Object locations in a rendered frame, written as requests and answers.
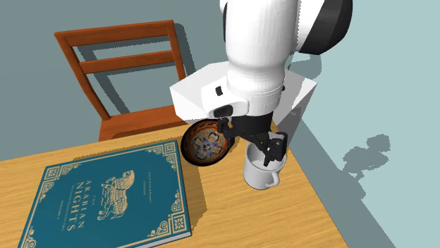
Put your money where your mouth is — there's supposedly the brown wooden chair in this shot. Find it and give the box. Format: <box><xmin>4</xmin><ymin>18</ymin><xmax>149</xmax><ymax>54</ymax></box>
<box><xmin>54</xmin><ymin>20</ymin><xmax>188</xmax><ymax>143</ymax></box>

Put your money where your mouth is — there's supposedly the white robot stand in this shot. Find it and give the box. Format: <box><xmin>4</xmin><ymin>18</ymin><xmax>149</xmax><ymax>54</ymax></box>
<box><xmin>169</xmin><ymin>61</ymin><xmax>318</xmax><ymax>147</ymax></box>

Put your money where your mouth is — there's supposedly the white mug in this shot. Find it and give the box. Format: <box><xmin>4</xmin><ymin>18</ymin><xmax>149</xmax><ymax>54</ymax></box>
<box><xmin>243</xmin><ymin>132</ymin><xmax>288</xmax><ymax>191</ymax></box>

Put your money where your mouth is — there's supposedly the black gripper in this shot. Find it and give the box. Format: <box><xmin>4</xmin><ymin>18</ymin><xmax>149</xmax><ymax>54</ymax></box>
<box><xmin>216</xmin><ymin>111</ymin><xmax>288</xmax><ymax>168</ymax></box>

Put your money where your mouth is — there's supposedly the teal hardcover book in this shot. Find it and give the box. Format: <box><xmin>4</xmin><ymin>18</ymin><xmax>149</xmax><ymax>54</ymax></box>
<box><xmin>17</xmin><ymin>139</ymin><xmax>193</xmax><ymax>248</ymax></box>

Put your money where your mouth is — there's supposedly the brown patterned bowl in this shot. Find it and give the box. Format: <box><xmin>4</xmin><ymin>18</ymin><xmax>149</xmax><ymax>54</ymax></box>
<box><xmin>180</xmin><ymin>119</ymin><xmax>231</xmax><ymax>168</ymax></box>

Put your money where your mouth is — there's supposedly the light wooden table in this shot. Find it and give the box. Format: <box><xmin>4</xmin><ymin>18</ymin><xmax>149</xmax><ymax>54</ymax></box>
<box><xmin>0</xmin><ymin>121</ymin><xmax>350</xmax><ymax>248</ymax></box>

